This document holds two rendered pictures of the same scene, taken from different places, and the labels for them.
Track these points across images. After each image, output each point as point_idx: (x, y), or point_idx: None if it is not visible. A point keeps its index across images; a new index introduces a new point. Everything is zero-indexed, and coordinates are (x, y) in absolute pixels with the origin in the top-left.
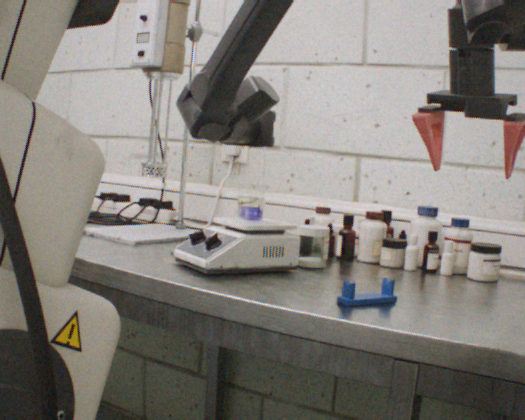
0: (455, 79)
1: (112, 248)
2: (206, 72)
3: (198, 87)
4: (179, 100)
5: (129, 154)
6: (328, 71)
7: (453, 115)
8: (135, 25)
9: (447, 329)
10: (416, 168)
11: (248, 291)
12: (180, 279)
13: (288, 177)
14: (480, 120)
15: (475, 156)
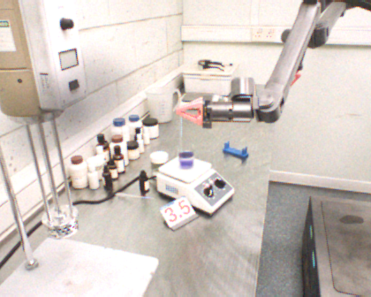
0: (302, 59)
1: (193, 262)
2: (290, 82)
3: (286, 92)
4: (278, 104)
5: None
6: None
7: (87, 63)
8: (51, 38)
9: (261, 138)
10: (79, 104)
11: (252, 178)
12: (256, 199)
13: (9, 162)
14: (97, 61)
15: (99, 83)
